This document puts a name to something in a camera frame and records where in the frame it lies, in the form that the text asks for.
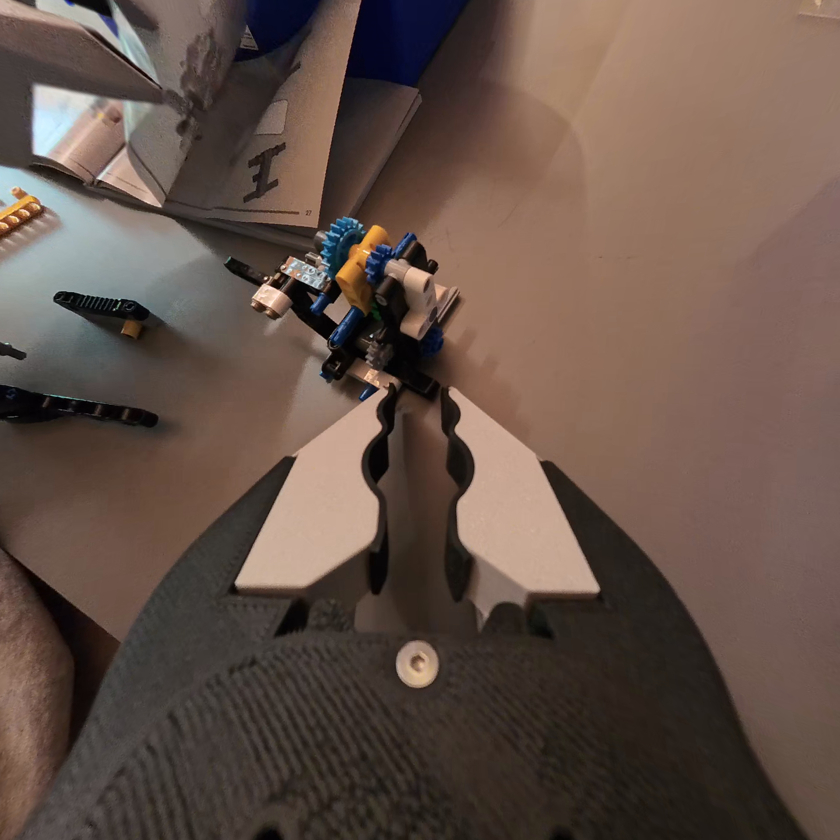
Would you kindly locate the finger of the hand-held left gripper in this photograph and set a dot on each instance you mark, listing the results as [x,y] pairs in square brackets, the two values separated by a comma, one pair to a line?
[65,56]

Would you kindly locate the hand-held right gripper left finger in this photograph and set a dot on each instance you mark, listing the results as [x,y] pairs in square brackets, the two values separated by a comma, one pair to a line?
[315,518]

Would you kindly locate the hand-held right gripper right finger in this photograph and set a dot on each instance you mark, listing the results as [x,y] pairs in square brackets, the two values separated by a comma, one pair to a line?
[518,525]

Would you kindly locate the multicolour lego vehicle assembly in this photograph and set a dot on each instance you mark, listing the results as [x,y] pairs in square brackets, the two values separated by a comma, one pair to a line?
[361,289]

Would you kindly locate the lego instruction booklet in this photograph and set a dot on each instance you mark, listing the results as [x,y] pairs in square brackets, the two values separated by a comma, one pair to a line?
[295,164]

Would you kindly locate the long yellow lego beam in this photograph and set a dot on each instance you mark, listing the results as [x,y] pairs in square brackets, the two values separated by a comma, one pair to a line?
[26,220]

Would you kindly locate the lego gear rack beam assembly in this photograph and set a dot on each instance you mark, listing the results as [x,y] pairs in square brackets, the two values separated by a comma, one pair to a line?
[105,308]

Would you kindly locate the blue storage bin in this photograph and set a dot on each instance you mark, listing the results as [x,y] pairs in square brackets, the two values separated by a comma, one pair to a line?
[407,39]

